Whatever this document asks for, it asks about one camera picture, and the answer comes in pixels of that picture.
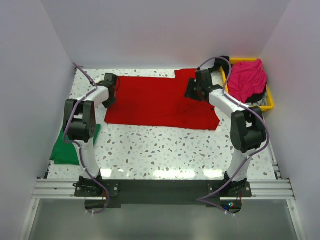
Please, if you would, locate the grey cloth in bin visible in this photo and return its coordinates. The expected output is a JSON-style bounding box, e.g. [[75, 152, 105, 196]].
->
[[257, 94, 269, 107]]

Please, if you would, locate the aluminium rail frame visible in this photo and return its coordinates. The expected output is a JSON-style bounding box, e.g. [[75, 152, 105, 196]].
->
[[31, 160, 307, 240]]

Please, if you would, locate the folded green t shirt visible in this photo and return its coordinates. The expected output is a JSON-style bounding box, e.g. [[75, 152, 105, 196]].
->
[[49, 123, 102, 166]]

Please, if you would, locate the pink t shirt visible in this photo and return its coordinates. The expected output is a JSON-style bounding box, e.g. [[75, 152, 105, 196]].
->
[[227, 59, 268, 104]]

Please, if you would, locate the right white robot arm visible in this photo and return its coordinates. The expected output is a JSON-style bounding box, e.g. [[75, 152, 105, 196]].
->
[[184, 70, 270, 201]]

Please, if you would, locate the black t shirt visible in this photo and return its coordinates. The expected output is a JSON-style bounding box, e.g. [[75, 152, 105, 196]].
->
[[208, 56, 233, 76]]

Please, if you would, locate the yellow plastic bin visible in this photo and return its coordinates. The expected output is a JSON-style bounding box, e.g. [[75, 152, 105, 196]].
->
[[219, 57, 275, 112]]

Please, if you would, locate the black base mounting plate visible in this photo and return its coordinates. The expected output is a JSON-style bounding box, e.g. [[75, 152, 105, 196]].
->
[[73, 177, 252, 213]]

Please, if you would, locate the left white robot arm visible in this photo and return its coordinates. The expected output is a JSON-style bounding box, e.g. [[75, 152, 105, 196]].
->
[[63, 73, 120, 199]]

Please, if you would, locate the red t shirt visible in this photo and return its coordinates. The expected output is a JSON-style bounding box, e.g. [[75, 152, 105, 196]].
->
[[104, 68, 220, 131]]

